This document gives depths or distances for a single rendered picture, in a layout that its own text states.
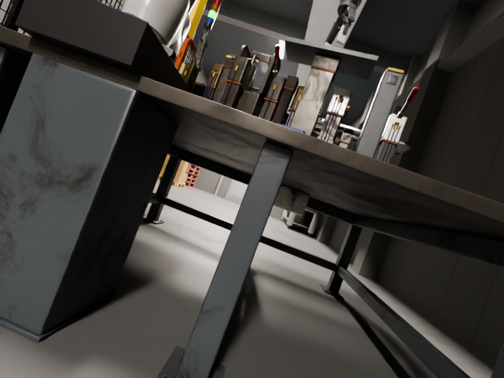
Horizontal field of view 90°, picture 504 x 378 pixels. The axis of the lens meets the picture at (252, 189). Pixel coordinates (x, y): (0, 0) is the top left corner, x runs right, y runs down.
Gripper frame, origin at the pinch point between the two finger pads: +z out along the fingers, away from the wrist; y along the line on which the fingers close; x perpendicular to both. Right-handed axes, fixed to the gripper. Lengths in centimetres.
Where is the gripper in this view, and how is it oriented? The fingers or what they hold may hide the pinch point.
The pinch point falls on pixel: (331, 48)
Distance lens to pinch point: 125.0
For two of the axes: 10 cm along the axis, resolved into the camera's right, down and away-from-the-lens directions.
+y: -2.0, -0.5, 9.8
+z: -3.6, 9.3, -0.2
